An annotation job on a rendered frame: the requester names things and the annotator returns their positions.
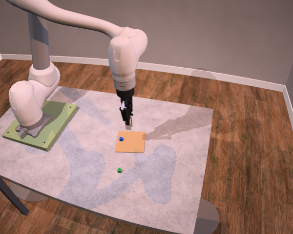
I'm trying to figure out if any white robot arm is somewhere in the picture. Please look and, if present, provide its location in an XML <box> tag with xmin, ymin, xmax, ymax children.
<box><xmin>6</xmin><ymin>0</ymin><xmax>147</xmax><ymax>138</ymax></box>

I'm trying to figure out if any orange flat mat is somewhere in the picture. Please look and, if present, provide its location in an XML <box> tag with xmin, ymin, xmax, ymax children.
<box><xmin>115</xmin><ymin>131</ymin><xmax>146</xmax><ymax>153</ymax></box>

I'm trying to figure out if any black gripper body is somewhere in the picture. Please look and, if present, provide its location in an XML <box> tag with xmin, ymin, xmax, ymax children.
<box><xmin>116</xmin><ymin>88</ymin><xmax>135</xmax><ymax>106</ymax></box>

